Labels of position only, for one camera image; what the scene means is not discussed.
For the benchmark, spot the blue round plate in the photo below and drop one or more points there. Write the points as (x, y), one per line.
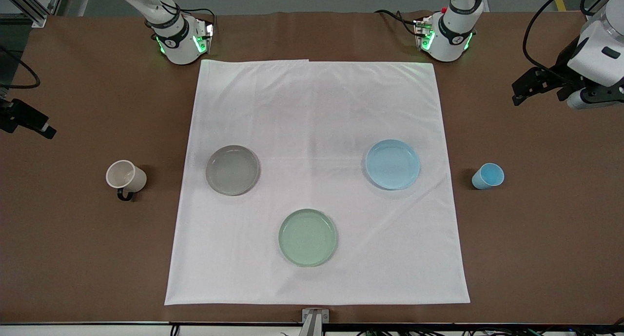
(392, 164)

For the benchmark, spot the white square cloth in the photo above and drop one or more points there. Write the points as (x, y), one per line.
(312, 107)

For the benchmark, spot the brown table cover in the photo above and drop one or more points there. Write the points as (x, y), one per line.
(73, 238)

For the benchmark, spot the metal table edge bracket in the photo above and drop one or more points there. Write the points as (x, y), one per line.
(314, 319)

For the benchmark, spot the green round plate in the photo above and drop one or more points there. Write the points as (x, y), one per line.
(308, 237)

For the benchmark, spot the blue cup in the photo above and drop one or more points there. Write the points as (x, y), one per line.
(487, 176)

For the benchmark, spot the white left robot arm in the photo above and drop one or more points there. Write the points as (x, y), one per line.
(453, 33)

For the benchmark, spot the aluminium frame profile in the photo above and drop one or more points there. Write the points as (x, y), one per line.
(29, 7)

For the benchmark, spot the metal right base connector plate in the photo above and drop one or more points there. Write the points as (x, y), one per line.
(207, 31)

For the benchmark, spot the gray round plate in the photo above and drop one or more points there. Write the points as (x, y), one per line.
(232, 170)

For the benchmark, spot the metal base connector plate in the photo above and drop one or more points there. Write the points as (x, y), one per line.
(420, 29)
(207, 31)

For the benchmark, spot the metal left base connector plate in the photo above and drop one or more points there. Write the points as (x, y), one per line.
(420, 29)

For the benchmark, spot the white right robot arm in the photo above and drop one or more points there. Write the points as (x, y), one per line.
(175, 38)

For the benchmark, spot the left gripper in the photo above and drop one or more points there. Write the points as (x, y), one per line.
(563, 68)

